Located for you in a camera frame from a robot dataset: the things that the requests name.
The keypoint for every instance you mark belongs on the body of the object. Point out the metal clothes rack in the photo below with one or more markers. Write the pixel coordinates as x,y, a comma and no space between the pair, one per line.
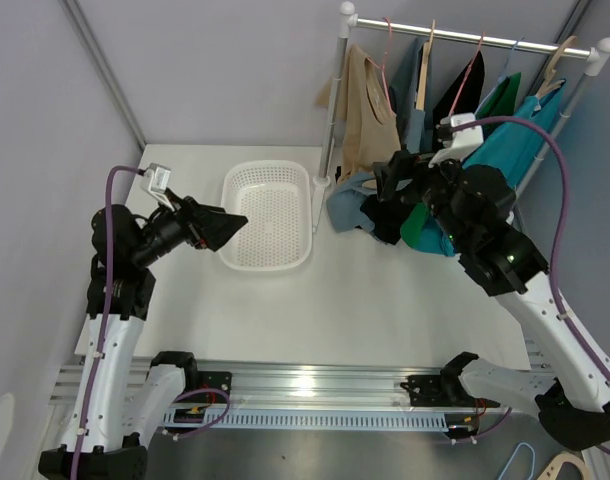
595,58

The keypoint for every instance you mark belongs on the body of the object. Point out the blue hanger on floor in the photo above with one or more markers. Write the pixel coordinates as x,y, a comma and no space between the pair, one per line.
520,464

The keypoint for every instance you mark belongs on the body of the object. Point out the teal t shirt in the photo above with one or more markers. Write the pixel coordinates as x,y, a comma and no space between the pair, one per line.
511,148

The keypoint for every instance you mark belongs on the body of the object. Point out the pink wire hanger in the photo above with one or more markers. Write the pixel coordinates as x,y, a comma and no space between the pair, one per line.
466,75
382,66

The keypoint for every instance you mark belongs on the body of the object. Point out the white plastic basket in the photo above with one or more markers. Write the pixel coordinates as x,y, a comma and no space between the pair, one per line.
274,196

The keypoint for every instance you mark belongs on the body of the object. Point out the grey blue t shirt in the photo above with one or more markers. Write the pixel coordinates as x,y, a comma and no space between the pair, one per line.
344,203

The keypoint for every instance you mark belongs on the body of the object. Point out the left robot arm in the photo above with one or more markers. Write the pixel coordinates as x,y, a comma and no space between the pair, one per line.
109,433

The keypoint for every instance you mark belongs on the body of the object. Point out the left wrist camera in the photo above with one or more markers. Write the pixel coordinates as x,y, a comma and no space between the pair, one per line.
155,182

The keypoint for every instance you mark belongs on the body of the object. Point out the green t shirt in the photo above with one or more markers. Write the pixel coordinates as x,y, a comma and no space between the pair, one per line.
500,95

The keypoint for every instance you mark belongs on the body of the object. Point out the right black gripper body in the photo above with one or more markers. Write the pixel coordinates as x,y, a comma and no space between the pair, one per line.
436,184

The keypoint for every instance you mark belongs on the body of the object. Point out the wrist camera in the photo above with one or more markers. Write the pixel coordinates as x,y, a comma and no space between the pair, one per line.
460,136
155,182

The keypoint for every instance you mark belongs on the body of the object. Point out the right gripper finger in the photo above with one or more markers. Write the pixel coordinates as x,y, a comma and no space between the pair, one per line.
385,180
405,167

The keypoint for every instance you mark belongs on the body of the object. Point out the beige t shirt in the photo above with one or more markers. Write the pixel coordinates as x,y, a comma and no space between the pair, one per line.
370,133

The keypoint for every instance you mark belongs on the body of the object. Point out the light blue wire hanger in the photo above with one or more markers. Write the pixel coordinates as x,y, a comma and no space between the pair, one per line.
510,55

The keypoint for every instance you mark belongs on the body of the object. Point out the beige wooden hanger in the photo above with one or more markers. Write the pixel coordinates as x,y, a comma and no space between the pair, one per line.
549,83
424,68

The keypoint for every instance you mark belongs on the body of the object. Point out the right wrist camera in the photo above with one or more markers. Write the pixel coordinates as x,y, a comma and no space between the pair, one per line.
460,136

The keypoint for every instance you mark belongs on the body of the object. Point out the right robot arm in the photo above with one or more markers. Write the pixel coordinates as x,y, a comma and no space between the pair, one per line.
471,205

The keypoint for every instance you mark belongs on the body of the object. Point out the aluminium mounting rail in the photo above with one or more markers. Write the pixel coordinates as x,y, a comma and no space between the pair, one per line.
303,387

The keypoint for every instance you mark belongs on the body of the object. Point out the wooden hanger on floor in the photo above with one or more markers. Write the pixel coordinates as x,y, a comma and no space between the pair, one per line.
553,470

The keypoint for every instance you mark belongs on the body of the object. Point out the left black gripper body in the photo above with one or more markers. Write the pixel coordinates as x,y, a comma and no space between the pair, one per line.
179,222

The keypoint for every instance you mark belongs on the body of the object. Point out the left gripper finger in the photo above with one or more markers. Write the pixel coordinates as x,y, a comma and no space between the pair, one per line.
210,213
216,234

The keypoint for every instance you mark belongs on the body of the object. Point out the white slotted cable duct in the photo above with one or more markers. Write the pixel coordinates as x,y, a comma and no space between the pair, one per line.
379,421

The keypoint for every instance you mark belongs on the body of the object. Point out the black t shirt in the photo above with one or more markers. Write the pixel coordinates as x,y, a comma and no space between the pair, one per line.
394,221

